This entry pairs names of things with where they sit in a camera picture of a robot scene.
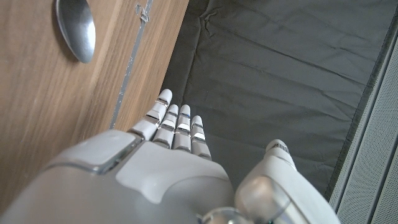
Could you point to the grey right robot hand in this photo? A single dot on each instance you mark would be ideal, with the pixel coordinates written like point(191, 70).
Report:
point(140, 186)

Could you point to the black backdrop curtain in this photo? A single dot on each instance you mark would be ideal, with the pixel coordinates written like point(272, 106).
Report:
point(273, 77)

